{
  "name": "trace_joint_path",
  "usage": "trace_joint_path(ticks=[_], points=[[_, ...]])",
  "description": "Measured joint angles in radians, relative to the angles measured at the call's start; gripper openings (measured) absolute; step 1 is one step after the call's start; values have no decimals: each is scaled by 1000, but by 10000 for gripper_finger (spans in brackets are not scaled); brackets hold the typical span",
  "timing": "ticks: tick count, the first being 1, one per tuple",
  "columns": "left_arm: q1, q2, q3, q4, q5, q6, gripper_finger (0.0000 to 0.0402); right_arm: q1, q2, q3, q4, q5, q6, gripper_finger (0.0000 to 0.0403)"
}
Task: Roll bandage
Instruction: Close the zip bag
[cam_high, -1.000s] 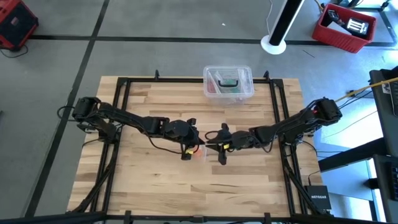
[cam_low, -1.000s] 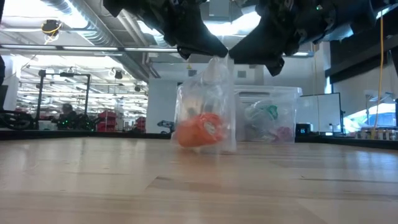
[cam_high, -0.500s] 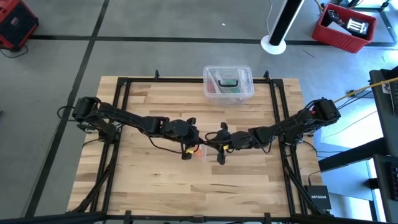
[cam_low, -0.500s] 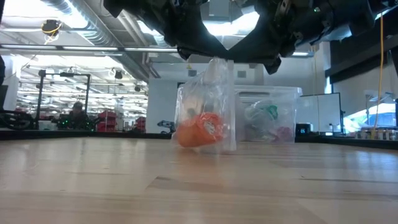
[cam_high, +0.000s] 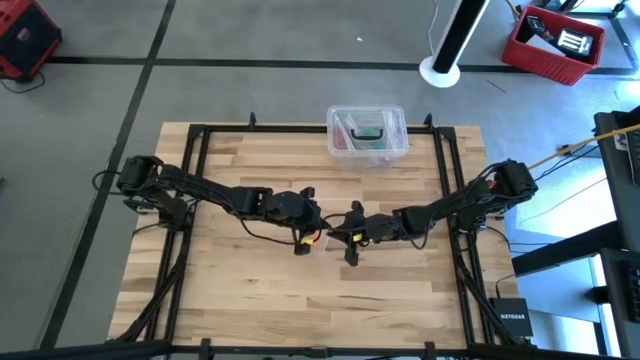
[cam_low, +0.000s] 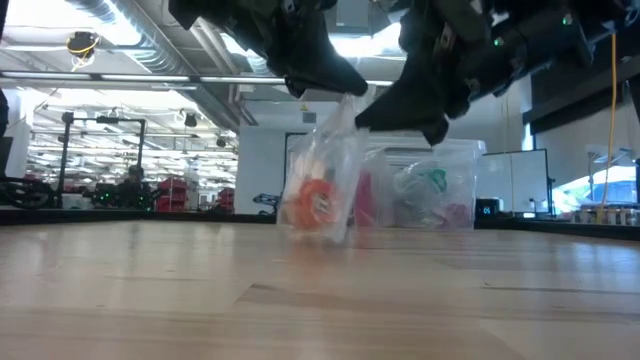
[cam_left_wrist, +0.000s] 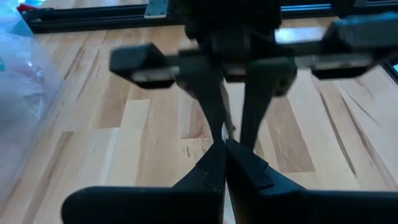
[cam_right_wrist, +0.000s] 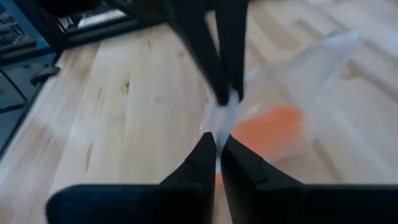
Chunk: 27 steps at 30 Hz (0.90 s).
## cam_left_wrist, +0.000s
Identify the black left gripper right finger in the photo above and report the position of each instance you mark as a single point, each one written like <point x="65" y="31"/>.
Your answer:
<point x="311" y="208"/>

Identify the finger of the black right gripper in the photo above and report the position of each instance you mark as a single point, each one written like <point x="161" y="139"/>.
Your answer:
<point x="208" y="93"/>
<point x="261" y="93"/>

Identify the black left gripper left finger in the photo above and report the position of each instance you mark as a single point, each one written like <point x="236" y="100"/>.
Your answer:
<point x="140" y="207"/>

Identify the clear plastic storage bin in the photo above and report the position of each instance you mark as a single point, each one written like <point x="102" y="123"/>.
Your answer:
<point x="25" y="77"/>

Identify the silver metal corner bracket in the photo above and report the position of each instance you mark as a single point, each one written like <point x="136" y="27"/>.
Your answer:
<point x="156" y="7"/>

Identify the black table frame rail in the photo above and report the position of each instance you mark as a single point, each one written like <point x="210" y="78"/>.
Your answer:
<point x="93" y="18"/>

